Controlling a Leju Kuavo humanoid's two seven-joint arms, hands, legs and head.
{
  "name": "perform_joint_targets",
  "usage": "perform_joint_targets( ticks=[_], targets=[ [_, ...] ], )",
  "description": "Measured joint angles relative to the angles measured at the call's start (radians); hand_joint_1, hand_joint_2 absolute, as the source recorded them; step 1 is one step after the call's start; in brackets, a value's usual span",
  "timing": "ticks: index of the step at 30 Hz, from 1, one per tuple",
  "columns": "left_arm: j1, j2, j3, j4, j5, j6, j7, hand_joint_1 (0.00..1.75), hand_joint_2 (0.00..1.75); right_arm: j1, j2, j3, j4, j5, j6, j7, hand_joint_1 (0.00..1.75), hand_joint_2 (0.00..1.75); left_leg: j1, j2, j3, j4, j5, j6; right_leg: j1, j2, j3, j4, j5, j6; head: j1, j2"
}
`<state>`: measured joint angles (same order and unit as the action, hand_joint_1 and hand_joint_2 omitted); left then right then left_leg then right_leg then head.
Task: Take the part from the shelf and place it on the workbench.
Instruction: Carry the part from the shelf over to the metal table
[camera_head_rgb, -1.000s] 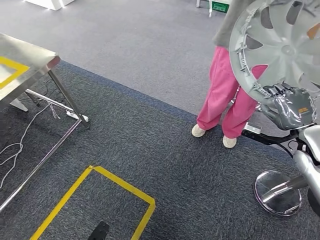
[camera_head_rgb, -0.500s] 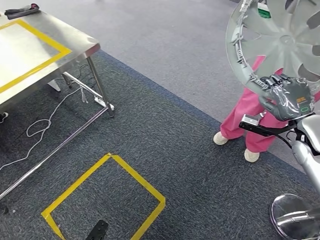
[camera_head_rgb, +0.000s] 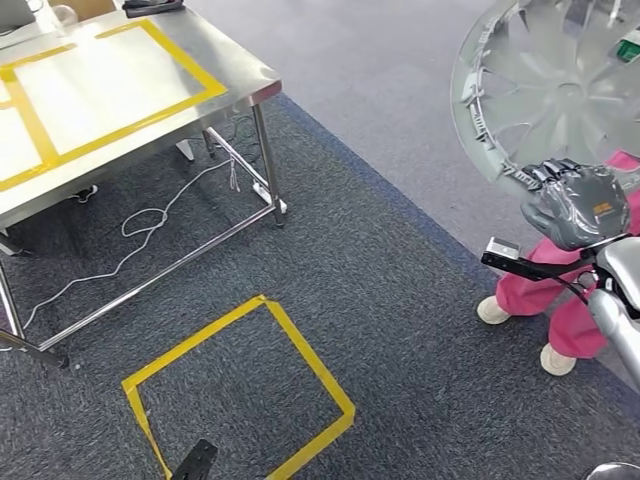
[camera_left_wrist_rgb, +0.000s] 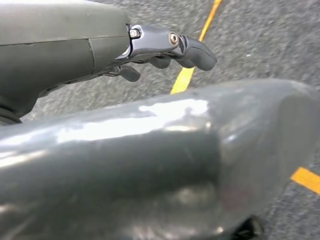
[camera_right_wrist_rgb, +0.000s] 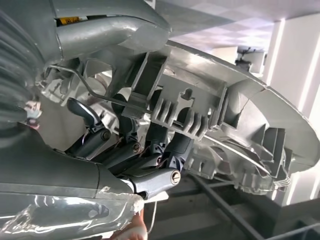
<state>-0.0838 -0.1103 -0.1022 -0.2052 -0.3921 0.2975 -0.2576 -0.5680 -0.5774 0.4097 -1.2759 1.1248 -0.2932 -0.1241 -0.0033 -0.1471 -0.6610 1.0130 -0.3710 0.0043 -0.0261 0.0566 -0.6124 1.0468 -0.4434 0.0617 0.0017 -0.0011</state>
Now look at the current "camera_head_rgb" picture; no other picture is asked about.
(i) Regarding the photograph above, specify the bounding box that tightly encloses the yellow floor tape square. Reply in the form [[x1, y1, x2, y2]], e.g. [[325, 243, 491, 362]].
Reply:
[[121, 294, 357, 480]]

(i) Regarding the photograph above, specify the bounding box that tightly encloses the person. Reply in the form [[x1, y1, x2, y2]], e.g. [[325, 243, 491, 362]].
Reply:
[[476, 148, 640, 378]]

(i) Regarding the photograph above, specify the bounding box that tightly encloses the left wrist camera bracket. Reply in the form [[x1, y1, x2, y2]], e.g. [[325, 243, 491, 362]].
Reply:
[[172, 438, 218, 480]]

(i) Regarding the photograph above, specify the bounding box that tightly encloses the silver wheel hubcap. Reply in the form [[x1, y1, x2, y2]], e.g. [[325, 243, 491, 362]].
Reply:
[[450, 0, 640, 200]]

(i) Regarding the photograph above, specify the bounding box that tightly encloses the stainless steel workbench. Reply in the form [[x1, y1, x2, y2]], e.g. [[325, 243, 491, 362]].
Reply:
[[0, 5, 290, 371]]

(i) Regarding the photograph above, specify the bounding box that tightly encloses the black folded pouch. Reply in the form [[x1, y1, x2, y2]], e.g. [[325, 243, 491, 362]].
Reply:
[[122, 0, 185, 19]]

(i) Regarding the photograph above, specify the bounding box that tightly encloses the clear plastic container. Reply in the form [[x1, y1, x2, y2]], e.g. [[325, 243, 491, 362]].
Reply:
[[50, 5, 79, 28]]

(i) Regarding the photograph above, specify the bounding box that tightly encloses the white power strip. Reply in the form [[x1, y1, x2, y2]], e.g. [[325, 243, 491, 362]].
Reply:
[[252, 182, 288, 215]]

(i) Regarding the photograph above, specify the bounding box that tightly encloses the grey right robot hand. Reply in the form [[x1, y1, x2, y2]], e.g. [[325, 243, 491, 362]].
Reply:
[[519, 157, 632, 253]]

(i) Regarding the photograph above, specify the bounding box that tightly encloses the white floor cable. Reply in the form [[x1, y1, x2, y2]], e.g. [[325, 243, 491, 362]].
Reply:
[[0, 155, 241, 352]]

